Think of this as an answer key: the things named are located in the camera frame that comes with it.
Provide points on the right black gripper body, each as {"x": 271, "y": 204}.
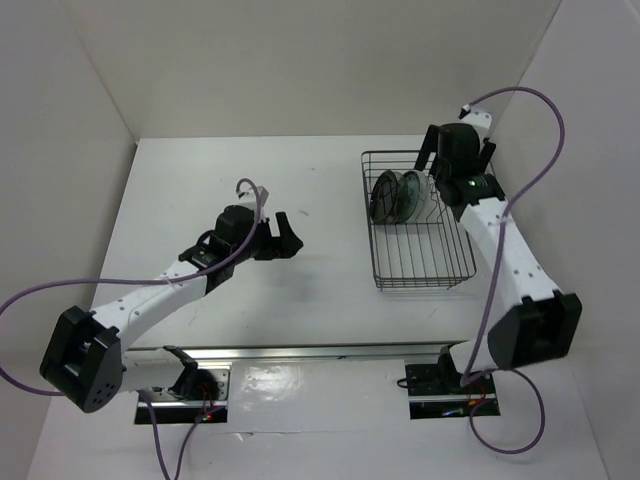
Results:
{"x": 440, "y": 174}

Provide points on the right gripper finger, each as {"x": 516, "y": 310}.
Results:
{"x": 486, "y": 153}
{"x": 428, "y": 148}

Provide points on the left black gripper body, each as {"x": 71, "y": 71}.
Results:
{"x": 264, "y": 240}

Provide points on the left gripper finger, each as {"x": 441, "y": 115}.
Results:
{"x": 287, "y": 243}
{"x": 269, "y": 254}

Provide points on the blue white patterned plate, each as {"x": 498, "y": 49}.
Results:
{"x": 412, "y": 196}

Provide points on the smoky clear square plate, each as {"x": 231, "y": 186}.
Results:
{"x": 396, "y": 185}

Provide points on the black round plate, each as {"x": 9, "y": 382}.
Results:
{"x": 379, "y": 204}

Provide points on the clear textured square plate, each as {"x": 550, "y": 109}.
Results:
{"x": 429, "y": 195}

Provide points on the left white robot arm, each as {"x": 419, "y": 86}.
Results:
{"x": 90, "y": 358}

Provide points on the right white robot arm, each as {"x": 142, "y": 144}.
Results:
{"x": 540, "y": 320}

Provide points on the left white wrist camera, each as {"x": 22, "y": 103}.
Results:
{"x": 248, "y": 199}

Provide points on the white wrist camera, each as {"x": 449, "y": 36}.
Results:
{"x": 480, "y": 119}
{"x": 248, "y": 199}

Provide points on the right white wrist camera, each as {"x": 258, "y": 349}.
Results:
{"x": 480, "y": 119}

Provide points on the grey wire dish rack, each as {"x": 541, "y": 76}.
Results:
{"x": 435, "y": 254}

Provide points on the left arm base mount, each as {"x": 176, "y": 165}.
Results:
{"x": 189, "y": 390}

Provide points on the aluminium rail front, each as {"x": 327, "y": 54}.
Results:
{"x": 408, "y": 350}

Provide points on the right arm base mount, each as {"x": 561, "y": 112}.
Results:
{"x": 435, "y": 392}

